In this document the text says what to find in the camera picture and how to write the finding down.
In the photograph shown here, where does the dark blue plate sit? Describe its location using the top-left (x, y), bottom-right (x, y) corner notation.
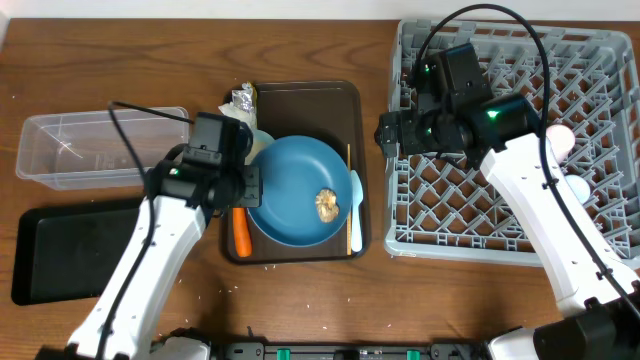
top-left (248, 135), bottom-right (353, 247)

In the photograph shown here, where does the light blue rice bowl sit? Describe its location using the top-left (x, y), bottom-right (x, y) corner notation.
top-left (245, 129), bottom-right (275, 165)

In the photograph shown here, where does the pink cup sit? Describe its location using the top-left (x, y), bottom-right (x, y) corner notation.
top-left (546, 124), bottom-right (576, 164)

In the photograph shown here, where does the light blue cup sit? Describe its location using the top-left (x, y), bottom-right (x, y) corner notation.
top-left (565, 175), bottom-right (591, 204)

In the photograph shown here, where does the white paper napkin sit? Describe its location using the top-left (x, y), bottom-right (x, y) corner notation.
top-left (218, 102), bottom-right (257, 130)

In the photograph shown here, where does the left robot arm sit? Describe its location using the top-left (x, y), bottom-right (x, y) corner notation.
top-left (37, 113), bottom-right (261, 359)

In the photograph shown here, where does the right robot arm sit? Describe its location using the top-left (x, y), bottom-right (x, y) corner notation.
top-left (374, 44), bottom-right (639, 359)

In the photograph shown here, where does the grey dishwasher rack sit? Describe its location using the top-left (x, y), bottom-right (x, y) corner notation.
top-left (384, 20), bottom-right (639, 268)

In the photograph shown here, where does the orange carrot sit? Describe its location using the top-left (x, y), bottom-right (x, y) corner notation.
top-left (232, 208), bottom-right (253, 258)

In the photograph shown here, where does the dark brown serving tray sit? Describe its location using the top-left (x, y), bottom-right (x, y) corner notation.
top-left (220, 81), bottom-right (371, 265)

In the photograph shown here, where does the wooden chopstick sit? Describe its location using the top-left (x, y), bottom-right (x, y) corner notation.
top-left (346, 143), bottom-right (352, 256)

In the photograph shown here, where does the light blue plastic spoon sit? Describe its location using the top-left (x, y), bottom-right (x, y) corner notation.
top-left (351, 170), bottom-right (364, 252)

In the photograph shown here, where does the brown food scrap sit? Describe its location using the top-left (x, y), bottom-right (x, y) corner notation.
top-left (315, 188), bottom-right (340, 223)

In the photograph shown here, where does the clear plastic bin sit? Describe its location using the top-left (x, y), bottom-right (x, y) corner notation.
top-left (16, 109), bottom-right (190, 190)

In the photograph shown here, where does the black plastic bin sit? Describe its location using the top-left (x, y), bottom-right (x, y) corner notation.
top-left (11, 198), bottom-right (142, 306)

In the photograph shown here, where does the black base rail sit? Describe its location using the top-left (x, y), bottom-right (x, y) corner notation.
top-left (211, 342), bottom-right (491, 360)

